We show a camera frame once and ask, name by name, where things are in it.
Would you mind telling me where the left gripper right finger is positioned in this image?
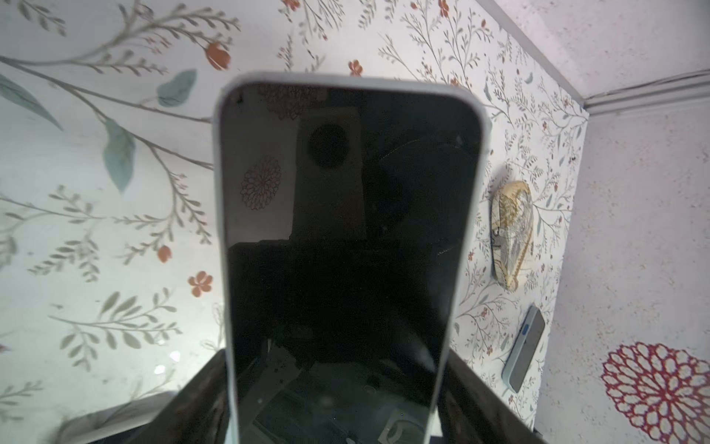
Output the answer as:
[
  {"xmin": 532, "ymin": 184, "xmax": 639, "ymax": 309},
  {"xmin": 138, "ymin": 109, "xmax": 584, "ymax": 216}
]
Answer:
[{"xmin": 437, "ymin": 351, "xmax": 545, "ymax": 444}]

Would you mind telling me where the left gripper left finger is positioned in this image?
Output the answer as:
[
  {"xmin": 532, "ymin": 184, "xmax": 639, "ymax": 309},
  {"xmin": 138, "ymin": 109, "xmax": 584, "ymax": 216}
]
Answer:
[{"xmin": 128, "ymin": 350, "xmax": 227, "ymax": 444}]

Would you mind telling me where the black phone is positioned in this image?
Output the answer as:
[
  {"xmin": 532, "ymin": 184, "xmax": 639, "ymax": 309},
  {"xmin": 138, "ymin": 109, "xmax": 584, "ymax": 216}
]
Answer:
[{"xmin": 502, "ymin": 305, "xmax": 545, "ymax": 393}]

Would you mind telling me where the crumpled clear plastic bag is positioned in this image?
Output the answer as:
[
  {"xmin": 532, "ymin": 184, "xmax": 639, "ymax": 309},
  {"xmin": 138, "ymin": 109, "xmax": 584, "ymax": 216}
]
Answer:
[{"xmin": 490, "ymin": 181, "xmax": 534, "ymax": 292}]

